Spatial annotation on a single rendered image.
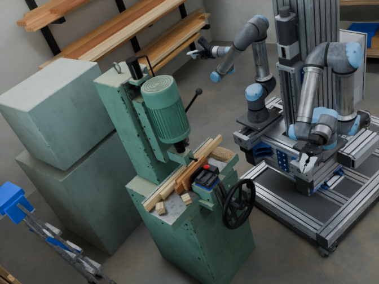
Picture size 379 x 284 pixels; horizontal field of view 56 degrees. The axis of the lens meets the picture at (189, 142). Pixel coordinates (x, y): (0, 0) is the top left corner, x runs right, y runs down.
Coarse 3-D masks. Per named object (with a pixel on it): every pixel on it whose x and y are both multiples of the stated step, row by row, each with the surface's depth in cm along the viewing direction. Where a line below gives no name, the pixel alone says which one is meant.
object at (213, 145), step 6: (216, 138) 221; (222, 138) 223; (210, 144) 217; (216, 144) 220; (204, 150) 214; (210, 150) 217; (198, 156) 212; (174, 180) 201; (168, 186) 199; (174, 186) 201; (162, 192) 196; (168, 192) 198; (162, 198) 197
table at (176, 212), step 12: (228, 168) 209; (192, 192) 196; (168, 204) 194; (180, 204) 191; (192, 204) 191; (204, 204) 191; (216, 204) 191; (156, 216) 189; (168, 216) 187; (180, 216) 186; (168, 228) 188
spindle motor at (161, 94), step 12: (144, 84) 176; (156, 84) 173; (168, 84) 169; (144, 96) 170; (156, 96) 167; (168, 96) 169; (156, 108) 171; (168, 108) 172; (180, 108) 177; (156, 120) 178; (168, 120) 176; (180, 120) 179; (168, 132) 181; (180, 132) 182
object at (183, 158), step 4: (172, 148) 203; (168, 152) 202; (172, 152) 200; (176, 152) 199; (184, 152) 197; (188, 152) 196; (172, 156) 202; (176, 156) 199; (180, 156) 196; (184, 156) 195; (188, 156) 197; (192, 156) 199; (172, 160) 205; (176, 160) 202; (180, 160) 198; (184, 160) 195; (188, 160) 198; (192, 160) 200; (184, 164) 198; (188, 164) 198
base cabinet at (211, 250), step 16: (160, 224) 230; (208, 224) 208; (160, 240) 252; (176, 240) 229; (192, 240) 209; (208, 240) 212; (224, 240) 226; (240, 240) 242; (176, 256) 252; (192, 256) 228; (208, 256) 217; (224, 256) 232; (240, 256) 249; (192, 272) 250; (208, 272) 228; (224, 272) 237
